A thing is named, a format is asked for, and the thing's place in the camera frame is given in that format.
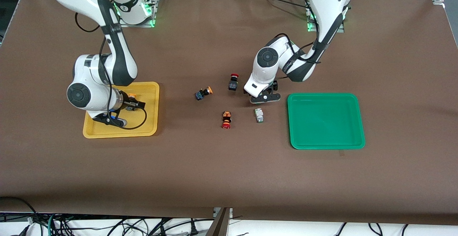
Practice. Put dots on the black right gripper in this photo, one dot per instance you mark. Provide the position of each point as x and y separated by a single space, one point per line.
131 104

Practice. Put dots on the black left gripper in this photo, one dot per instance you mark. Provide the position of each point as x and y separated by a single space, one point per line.
275 87

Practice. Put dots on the green button white body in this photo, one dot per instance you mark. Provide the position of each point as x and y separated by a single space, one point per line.
259 114

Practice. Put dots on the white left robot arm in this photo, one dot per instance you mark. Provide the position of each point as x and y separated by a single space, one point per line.
332 0

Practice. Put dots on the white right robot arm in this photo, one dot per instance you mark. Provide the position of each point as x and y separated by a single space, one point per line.
86 0

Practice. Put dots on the yellow plastic tray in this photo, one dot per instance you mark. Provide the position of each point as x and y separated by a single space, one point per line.
143 128

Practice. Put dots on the red button black body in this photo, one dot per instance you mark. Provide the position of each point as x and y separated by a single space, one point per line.
233 84

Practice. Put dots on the red button orange body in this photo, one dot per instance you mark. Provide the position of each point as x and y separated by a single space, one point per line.
226 118

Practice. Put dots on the green plastic tray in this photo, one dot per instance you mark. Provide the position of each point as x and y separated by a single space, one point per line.
325 121

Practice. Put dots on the brown table mat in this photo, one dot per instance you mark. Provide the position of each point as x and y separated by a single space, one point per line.
229 175

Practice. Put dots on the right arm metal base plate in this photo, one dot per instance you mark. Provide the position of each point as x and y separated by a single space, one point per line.
148 24

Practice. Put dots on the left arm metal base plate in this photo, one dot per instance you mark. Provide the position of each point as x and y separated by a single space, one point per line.
340 29

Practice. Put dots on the dark table support post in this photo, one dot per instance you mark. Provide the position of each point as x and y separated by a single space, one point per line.
218 227

